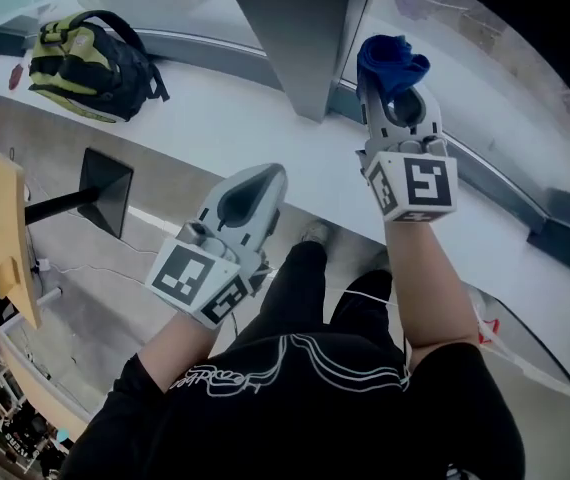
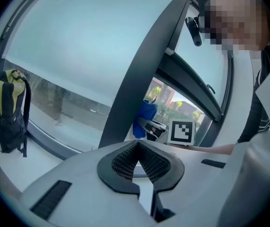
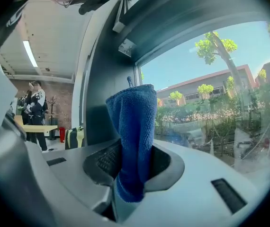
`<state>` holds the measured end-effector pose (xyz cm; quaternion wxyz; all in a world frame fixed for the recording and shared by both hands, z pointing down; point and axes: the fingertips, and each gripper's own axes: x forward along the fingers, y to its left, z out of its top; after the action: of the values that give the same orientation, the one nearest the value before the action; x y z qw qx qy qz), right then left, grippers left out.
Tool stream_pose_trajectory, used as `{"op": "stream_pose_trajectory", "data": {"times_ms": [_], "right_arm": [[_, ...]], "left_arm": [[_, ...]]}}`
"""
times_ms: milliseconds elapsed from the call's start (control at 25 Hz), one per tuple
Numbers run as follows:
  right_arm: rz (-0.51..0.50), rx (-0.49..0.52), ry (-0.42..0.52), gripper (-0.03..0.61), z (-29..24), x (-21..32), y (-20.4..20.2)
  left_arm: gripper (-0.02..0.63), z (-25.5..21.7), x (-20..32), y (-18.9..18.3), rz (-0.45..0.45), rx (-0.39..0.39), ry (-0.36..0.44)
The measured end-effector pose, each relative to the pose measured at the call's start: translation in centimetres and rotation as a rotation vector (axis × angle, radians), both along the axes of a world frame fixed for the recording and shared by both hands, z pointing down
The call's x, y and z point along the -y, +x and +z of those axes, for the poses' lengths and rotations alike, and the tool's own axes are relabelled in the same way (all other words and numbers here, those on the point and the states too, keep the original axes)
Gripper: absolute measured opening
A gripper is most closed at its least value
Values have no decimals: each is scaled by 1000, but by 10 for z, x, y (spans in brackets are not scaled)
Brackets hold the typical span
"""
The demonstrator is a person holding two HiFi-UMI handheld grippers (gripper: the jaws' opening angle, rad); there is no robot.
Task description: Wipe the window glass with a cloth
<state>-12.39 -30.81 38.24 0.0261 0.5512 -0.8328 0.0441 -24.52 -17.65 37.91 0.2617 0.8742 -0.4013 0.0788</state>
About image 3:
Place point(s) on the long ceiling light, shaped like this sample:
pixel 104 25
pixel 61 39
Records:
pixel 30 53

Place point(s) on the blue cloth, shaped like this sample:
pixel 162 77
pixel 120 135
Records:
pixel 135 126

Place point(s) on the red-roofed building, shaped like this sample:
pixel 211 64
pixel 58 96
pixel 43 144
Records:
pixel 210 81

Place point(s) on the person's black printed t-shirt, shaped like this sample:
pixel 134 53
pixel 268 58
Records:
pixel 4 27

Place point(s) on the light wooden table top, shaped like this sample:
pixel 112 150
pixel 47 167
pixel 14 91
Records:
pixel 38 128

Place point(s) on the black coat stand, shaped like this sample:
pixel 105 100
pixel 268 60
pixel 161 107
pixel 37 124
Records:
pixel 52 117

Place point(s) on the metal window hinge bracket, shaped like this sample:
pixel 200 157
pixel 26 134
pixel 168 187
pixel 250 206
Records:
pixel 126 47

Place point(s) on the tall leaning tree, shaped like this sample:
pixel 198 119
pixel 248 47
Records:
pixel 229 60

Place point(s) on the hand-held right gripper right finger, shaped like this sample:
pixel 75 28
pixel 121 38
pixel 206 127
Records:
pixel 191 193

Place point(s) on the black head-worn camera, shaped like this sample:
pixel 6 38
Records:
pixel 92 2

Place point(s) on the green and black backpack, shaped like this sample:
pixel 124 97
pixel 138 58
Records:
pixel 74 137

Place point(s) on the red container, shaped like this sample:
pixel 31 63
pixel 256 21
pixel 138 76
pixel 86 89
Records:
pixel 62 135

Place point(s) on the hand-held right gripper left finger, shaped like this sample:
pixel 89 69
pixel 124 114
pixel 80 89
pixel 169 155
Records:
pixel 78 171

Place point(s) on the clear window glass pane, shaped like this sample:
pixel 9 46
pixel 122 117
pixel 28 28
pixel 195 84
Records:
pixel 184 63

